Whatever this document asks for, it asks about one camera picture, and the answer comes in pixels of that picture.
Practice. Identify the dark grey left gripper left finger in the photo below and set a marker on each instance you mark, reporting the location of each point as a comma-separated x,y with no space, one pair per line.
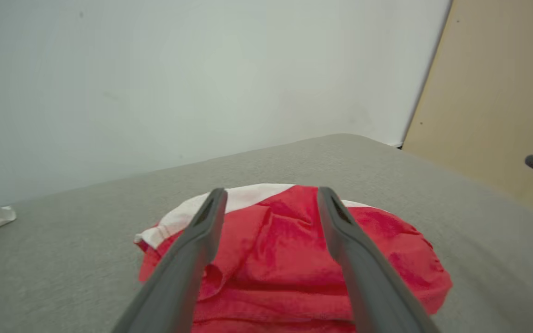
178,268

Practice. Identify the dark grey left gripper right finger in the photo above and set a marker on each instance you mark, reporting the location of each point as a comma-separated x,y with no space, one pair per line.
368,277

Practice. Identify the red shorts with white stripe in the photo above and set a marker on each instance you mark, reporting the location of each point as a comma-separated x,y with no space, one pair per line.
271,259

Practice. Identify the beige wooden panel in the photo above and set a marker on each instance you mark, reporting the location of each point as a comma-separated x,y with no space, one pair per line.
493,83

